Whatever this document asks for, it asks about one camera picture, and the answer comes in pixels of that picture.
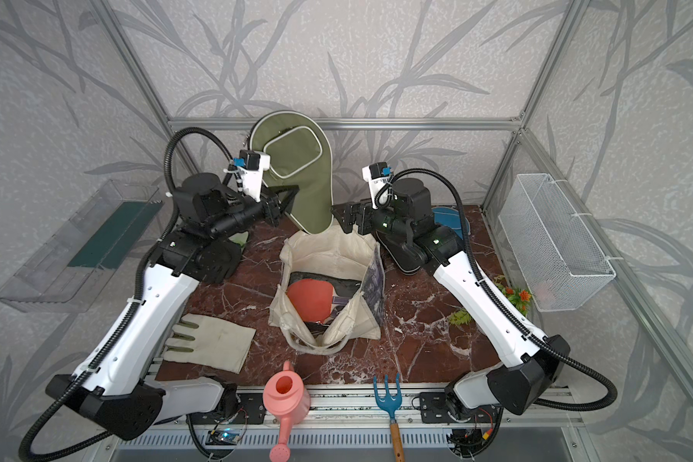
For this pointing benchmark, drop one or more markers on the blue hand rake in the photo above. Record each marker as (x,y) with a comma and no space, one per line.
(390,403)

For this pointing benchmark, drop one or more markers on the olive green paddle case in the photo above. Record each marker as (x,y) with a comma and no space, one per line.
(301,156)

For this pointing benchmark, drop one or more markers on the beige gardening glove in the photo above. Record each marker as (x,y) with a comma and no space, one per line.
(210,342)

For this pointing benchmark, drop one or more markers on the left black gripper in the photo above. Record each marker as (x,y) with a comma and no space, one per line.
(268,206)

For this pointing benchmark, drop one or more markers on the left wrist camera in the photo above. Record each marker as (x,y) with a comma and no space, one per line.
(248,170)

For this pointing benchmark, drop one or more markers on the white wire basket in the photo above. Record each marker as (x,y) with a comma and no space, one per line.
(560,260)

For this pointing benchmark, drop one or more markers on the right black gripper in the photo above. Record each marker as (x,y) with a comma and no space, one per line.
(365,211)

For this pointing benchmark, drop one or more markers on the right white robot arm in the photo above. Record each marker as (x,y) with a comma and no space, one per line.
(399,214)

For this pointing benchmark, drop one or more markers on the beige canvas tote bag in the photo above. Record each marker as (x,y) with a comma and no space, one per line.
(351,264)

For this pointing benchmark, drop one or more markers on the black and green work glove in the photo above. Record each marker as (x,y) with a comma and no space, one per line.
(225,256)

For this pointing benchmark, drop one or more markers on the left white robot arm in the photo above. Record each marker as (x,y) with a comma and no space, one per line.
(109,388)

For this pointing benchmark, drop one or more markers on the potted flower plant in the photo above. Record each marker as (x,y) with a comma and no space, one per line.
(520,298)

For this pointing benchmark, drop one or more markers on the clear case red paddles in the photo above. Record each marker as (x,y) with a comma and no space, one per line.
(319,299)

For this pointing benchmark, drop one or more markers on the pink watering can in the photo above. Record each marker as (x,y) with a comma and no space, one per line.
(286,398)

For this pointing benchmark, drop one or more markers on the clear plastic shelf tray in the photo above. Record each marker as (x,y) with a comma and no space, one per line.
(71,269)

